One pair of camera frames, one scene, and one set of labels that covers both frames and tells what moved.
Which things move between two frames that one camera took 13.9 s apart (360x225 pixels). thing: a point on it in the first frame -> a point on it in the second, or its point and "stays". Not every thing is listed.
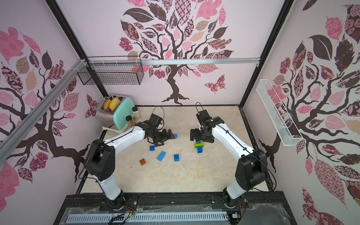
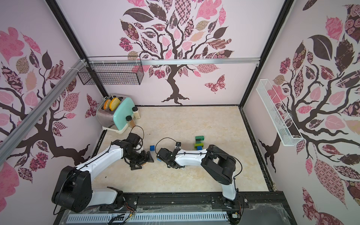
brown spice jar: [130, 121] stays
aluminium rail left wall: [14, 138] stays
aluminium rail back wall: [175, 60] stays
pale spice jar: [135, 113] stays
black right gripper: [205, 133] -> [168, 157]
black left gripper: [164, 137] -> [143, 160]
